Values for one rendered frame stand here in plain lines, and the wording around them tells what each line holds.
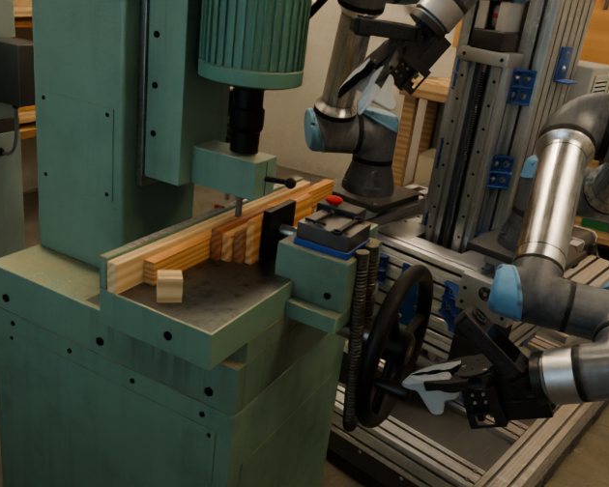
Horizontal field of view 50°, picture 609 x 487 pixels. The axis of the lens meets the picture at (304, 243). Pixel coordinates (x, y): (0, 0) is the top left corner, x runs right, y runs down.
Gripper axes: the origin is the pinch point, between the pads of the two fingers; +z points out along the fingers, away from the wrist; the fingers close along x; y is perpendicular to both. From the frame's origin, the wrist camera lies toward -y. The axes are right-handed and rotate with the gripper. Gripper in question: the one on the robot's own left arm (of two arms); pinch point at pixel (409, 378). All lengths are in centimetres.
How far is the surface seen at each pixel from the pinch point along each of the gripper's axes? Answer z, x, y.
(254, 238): 22.1, 4.9, -26.3
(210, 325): 18.6, -16.7, -18.6
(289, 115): 203, 336, -67
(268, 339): 21.2, -2.2, -10.4
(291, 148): 211, 336, -45
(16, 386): 78, -11, -13
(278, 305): 18.6, 0.1, -15.1
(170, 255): 28.5, -8.9, -28.9
